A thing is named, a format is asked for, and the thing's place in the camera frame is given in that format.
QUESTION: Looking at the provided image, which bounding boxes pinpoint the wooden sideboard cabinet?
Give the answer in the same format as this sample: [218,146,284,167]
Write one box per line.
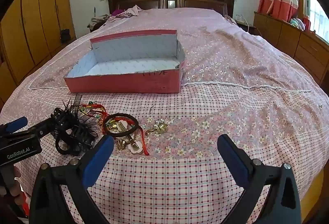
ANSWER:
[253,11,329,85]

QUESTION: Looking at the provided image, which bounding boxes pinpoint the small gold charms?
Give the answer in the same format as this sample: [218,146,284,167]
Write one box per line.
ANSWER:
[114,138,128,152]

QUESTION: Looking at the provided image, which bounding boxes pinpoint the pastel plush toy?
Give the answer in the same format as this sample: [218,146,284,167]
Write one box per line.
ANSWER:
[290,18,305,31]

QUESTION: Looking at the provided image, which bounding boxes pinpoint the gold pearl brooch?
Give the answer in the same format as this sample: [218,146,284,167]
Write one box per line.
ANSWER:
[145,118,169,136]

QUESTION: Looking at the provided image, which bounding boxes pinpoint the small black hair tie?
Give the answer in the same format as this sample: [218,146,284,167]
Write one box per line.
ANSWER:
[55,137,72,156]

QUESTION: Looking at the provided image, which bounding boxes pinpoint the person's left hand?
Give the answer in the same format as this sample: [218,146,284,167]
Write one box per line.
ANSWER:
[5,165,26,208]

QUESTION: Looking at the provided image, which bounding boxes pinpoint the white charger cable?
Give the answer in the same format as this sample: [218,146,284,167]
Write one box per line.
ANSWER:
[234,14,251,32]

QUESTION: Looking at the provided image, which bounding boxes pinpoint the pink garment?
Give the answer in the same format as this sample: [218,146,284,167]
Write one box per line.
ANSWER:
[123,5,143,18]

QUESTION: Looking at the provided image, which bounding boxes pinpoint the pink floral bedspread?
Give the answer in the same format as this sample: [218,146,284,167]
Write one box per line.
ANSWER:
[0,7,329,224]

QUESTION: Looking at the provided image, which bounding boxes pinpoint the window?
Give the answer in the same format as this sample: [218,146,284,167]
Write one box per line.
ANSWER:
[302,0,329,43]

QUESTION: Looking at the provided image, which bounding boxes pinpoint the red beaded string bracelet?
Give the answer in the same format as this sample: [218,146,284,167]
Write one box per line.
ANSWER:
[78,102,109,121]

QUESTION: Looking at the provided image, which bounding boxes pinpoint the beige and dark clothes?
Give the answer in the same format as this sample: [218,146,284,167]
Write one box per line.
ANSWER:
[87,14,113,32]

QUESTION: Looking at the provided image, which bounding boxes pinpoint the black bag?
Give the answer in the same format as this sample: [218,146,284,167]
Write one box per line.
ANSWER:
[60,29,71,44]

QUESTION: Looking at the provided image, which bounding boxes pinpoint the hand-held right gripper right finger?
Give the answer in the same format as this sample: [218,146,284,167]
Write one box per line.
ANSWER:
[217,134,302,224]

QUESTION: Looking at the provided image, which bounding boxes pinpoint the thick black hair tie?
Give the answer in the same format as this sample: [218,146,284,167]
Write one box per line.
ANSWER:
[102,112,141,136]

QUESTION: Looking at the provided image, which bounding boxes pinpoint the pink cardboard box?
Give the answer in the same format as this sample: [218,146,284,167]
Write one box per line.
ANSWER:
[64,29,185,93]

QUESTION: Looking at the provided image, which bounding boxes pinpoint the yellow wooden wardrobe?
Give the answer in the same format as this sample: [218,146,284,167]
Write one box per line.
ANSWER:
[0,0,78,104]

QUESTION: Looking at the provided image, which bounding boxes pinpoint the red cord with gold charm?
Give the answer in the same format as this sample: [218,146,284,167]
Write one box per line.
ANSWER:
[103,115,150,156]

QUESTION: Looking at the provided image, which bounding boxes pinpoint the black feather hair clip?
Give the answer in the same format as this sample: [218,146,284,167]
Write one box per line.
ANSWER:
[50,94,99,156]

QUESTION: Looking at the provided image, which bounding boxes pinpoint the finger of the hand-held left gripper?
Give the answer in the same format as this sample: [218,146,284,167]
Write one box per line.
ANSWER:
[24,114,66,139]
[0,117,28,134]

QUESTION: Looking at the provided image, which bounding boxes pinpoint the gold clip on white card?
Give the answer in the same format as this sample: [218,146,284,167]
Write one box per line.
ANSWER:
[129,140,144,155]
[117,121,129,135]

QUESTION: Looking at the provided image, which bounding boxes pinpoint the dark nightstand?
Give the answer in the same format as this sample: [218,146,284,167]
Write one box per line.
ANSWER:
[235,20,257,35]

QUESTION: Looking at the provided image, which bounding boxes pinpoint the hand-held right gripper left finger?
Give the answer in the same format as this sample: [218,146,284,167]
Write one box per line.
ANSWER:
[29,134,115,224]

